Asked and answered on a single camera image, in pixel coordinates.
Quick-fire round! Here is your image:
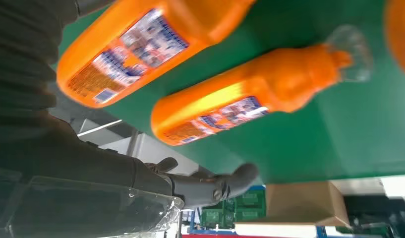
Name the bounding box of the green plastic crate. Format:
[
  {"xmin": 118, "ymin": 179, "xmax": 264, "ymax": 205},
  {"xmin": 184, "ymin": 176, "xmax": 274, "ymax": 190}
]
[{"xmin": 200, "ymin": 189, "xmax": 267, "ymax": 230}]

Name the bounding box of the open cardboard box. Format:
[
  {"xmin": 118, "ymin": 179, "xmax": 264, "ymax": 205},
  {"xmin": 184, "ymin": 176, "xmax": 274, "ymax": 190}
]
[{"xmin": 266, "ymin": 180, "xmax": 351, "ymax": 228}]

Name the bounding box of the green table mat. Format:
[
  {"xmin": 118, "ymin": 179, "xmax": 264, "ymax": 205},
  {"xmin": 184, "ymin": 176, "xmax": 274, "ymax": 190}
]
[{"xmin": 51, "ymin": 0, "xmax": 405, "ymax": 184}]

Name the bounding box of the black tool case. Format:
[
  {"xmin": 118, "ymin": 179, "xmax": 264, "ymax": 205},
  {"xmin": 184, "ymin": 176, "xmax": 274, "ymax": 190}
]
[{"xmin": 343, "ymin": 195, "xmax": 405, "ymax": 238}]

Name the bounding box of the white table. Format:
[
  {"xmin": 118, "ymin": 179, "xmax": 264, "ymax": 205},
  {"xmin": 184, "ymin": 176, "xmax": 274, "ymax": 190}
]
[{"xmin": 332, "ymin": 176, "xmax": 405, "ymax": 198}]

